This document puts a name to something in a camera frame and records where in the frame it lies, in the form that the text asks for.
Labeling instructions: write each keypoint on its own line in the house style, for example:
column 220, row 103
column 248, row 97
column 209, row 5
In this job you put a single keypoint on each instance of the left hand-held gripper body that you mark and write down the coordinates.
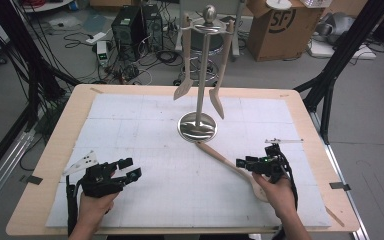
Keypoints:
column 96, row 181

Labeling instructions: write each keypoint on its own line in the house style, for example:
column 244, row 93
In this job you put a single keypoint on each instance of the aluminium rail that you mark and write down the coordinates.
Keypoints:
column 3, row 173
column 346, row 186

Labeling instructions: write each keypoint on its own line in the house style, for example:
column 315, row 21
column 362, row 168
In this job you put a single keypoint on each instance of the cardboard box with round logo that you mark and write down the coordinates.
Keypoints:
column 280, row 36

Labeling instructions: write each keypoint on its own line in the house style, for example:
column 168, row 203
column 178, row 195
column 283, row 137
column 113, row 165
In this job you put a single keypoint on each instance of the beige slotted turner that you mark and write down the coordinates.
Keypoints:
column 186, row 50

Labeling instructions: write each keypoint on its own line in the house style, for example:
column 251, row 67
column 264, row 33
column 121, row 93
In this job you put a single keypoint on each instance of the person's left hand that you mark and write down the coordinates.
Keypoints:
column 95, row 208

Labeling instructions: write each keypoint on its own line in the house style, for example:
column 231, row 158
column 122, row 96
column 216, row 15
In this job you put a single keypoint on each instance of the beige skimmer spoon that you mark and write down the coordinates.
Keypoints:
column 220, row 158

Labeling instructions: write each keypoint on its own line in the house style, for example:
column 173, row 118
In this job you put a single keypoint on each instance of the black metal frame post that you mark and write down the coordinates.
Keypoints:
column 30, row 56
column 343, row 50

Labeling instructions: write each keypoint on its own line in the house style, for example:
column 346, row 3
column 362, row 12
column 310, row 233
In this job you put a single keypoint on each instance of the steel utensil stand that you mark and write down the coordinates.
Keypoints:
column 200, row 100

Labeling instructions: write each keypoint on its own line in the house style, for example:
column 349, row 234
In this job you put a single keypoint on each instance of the white power strip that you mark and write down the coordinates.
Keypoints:
column 96, row 38

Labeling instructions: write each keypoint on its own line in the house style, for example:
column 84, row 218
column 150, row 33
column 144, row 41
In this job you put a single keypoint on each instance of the black round stool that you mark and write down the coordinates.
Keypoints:
column 195, row 43

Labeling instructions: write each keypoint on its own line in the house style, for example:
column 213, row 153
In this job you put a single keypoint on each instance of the white power supply unit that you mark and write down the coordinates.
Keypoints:
column 102, row 53

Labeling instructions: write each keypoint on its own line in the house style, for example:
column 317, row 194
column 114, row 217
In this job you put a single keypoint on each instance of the person's right hand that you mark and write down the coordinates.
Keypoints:
column 278, row 196

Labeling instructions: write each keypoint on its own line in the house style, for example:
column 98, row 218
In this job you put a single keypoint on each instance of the white round disc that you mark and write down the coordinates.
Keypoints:
column 279, row 3

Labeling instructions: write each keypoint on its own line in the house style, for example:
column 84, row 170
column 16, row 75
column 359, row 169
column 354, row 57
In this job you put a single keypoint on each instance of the beige solid turner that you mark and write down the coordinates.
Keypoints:
column 224, row 60

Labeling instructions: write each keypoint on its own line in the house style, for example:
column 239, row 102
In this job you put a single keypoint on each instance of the black computer tower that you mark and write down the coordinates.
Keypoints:
column 128, row 30
column 154, row 26

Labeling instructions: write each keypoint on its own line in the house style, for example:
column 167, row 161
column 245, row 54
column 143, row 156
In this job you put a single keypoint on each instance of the grey bag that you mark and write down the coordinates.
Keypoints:
column 335, row 26

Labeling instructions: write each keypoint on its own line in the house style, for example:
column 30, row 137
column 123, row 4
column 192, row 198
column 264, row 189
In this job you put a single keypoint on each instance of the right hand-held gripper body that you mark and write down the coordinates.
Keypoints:
column 270, row 165

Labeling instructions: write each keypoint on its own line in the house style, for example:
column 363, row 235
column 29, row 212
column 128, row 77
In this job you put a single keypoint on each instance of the white flat board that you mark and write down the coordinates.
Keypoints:
column 340, row 51

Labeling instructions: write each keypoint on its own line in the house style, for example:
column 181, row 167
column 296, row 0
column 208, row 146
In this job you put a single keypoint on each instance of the dark tape strip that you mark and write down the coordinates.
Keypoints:
column 340, row 186
column 31, row 180

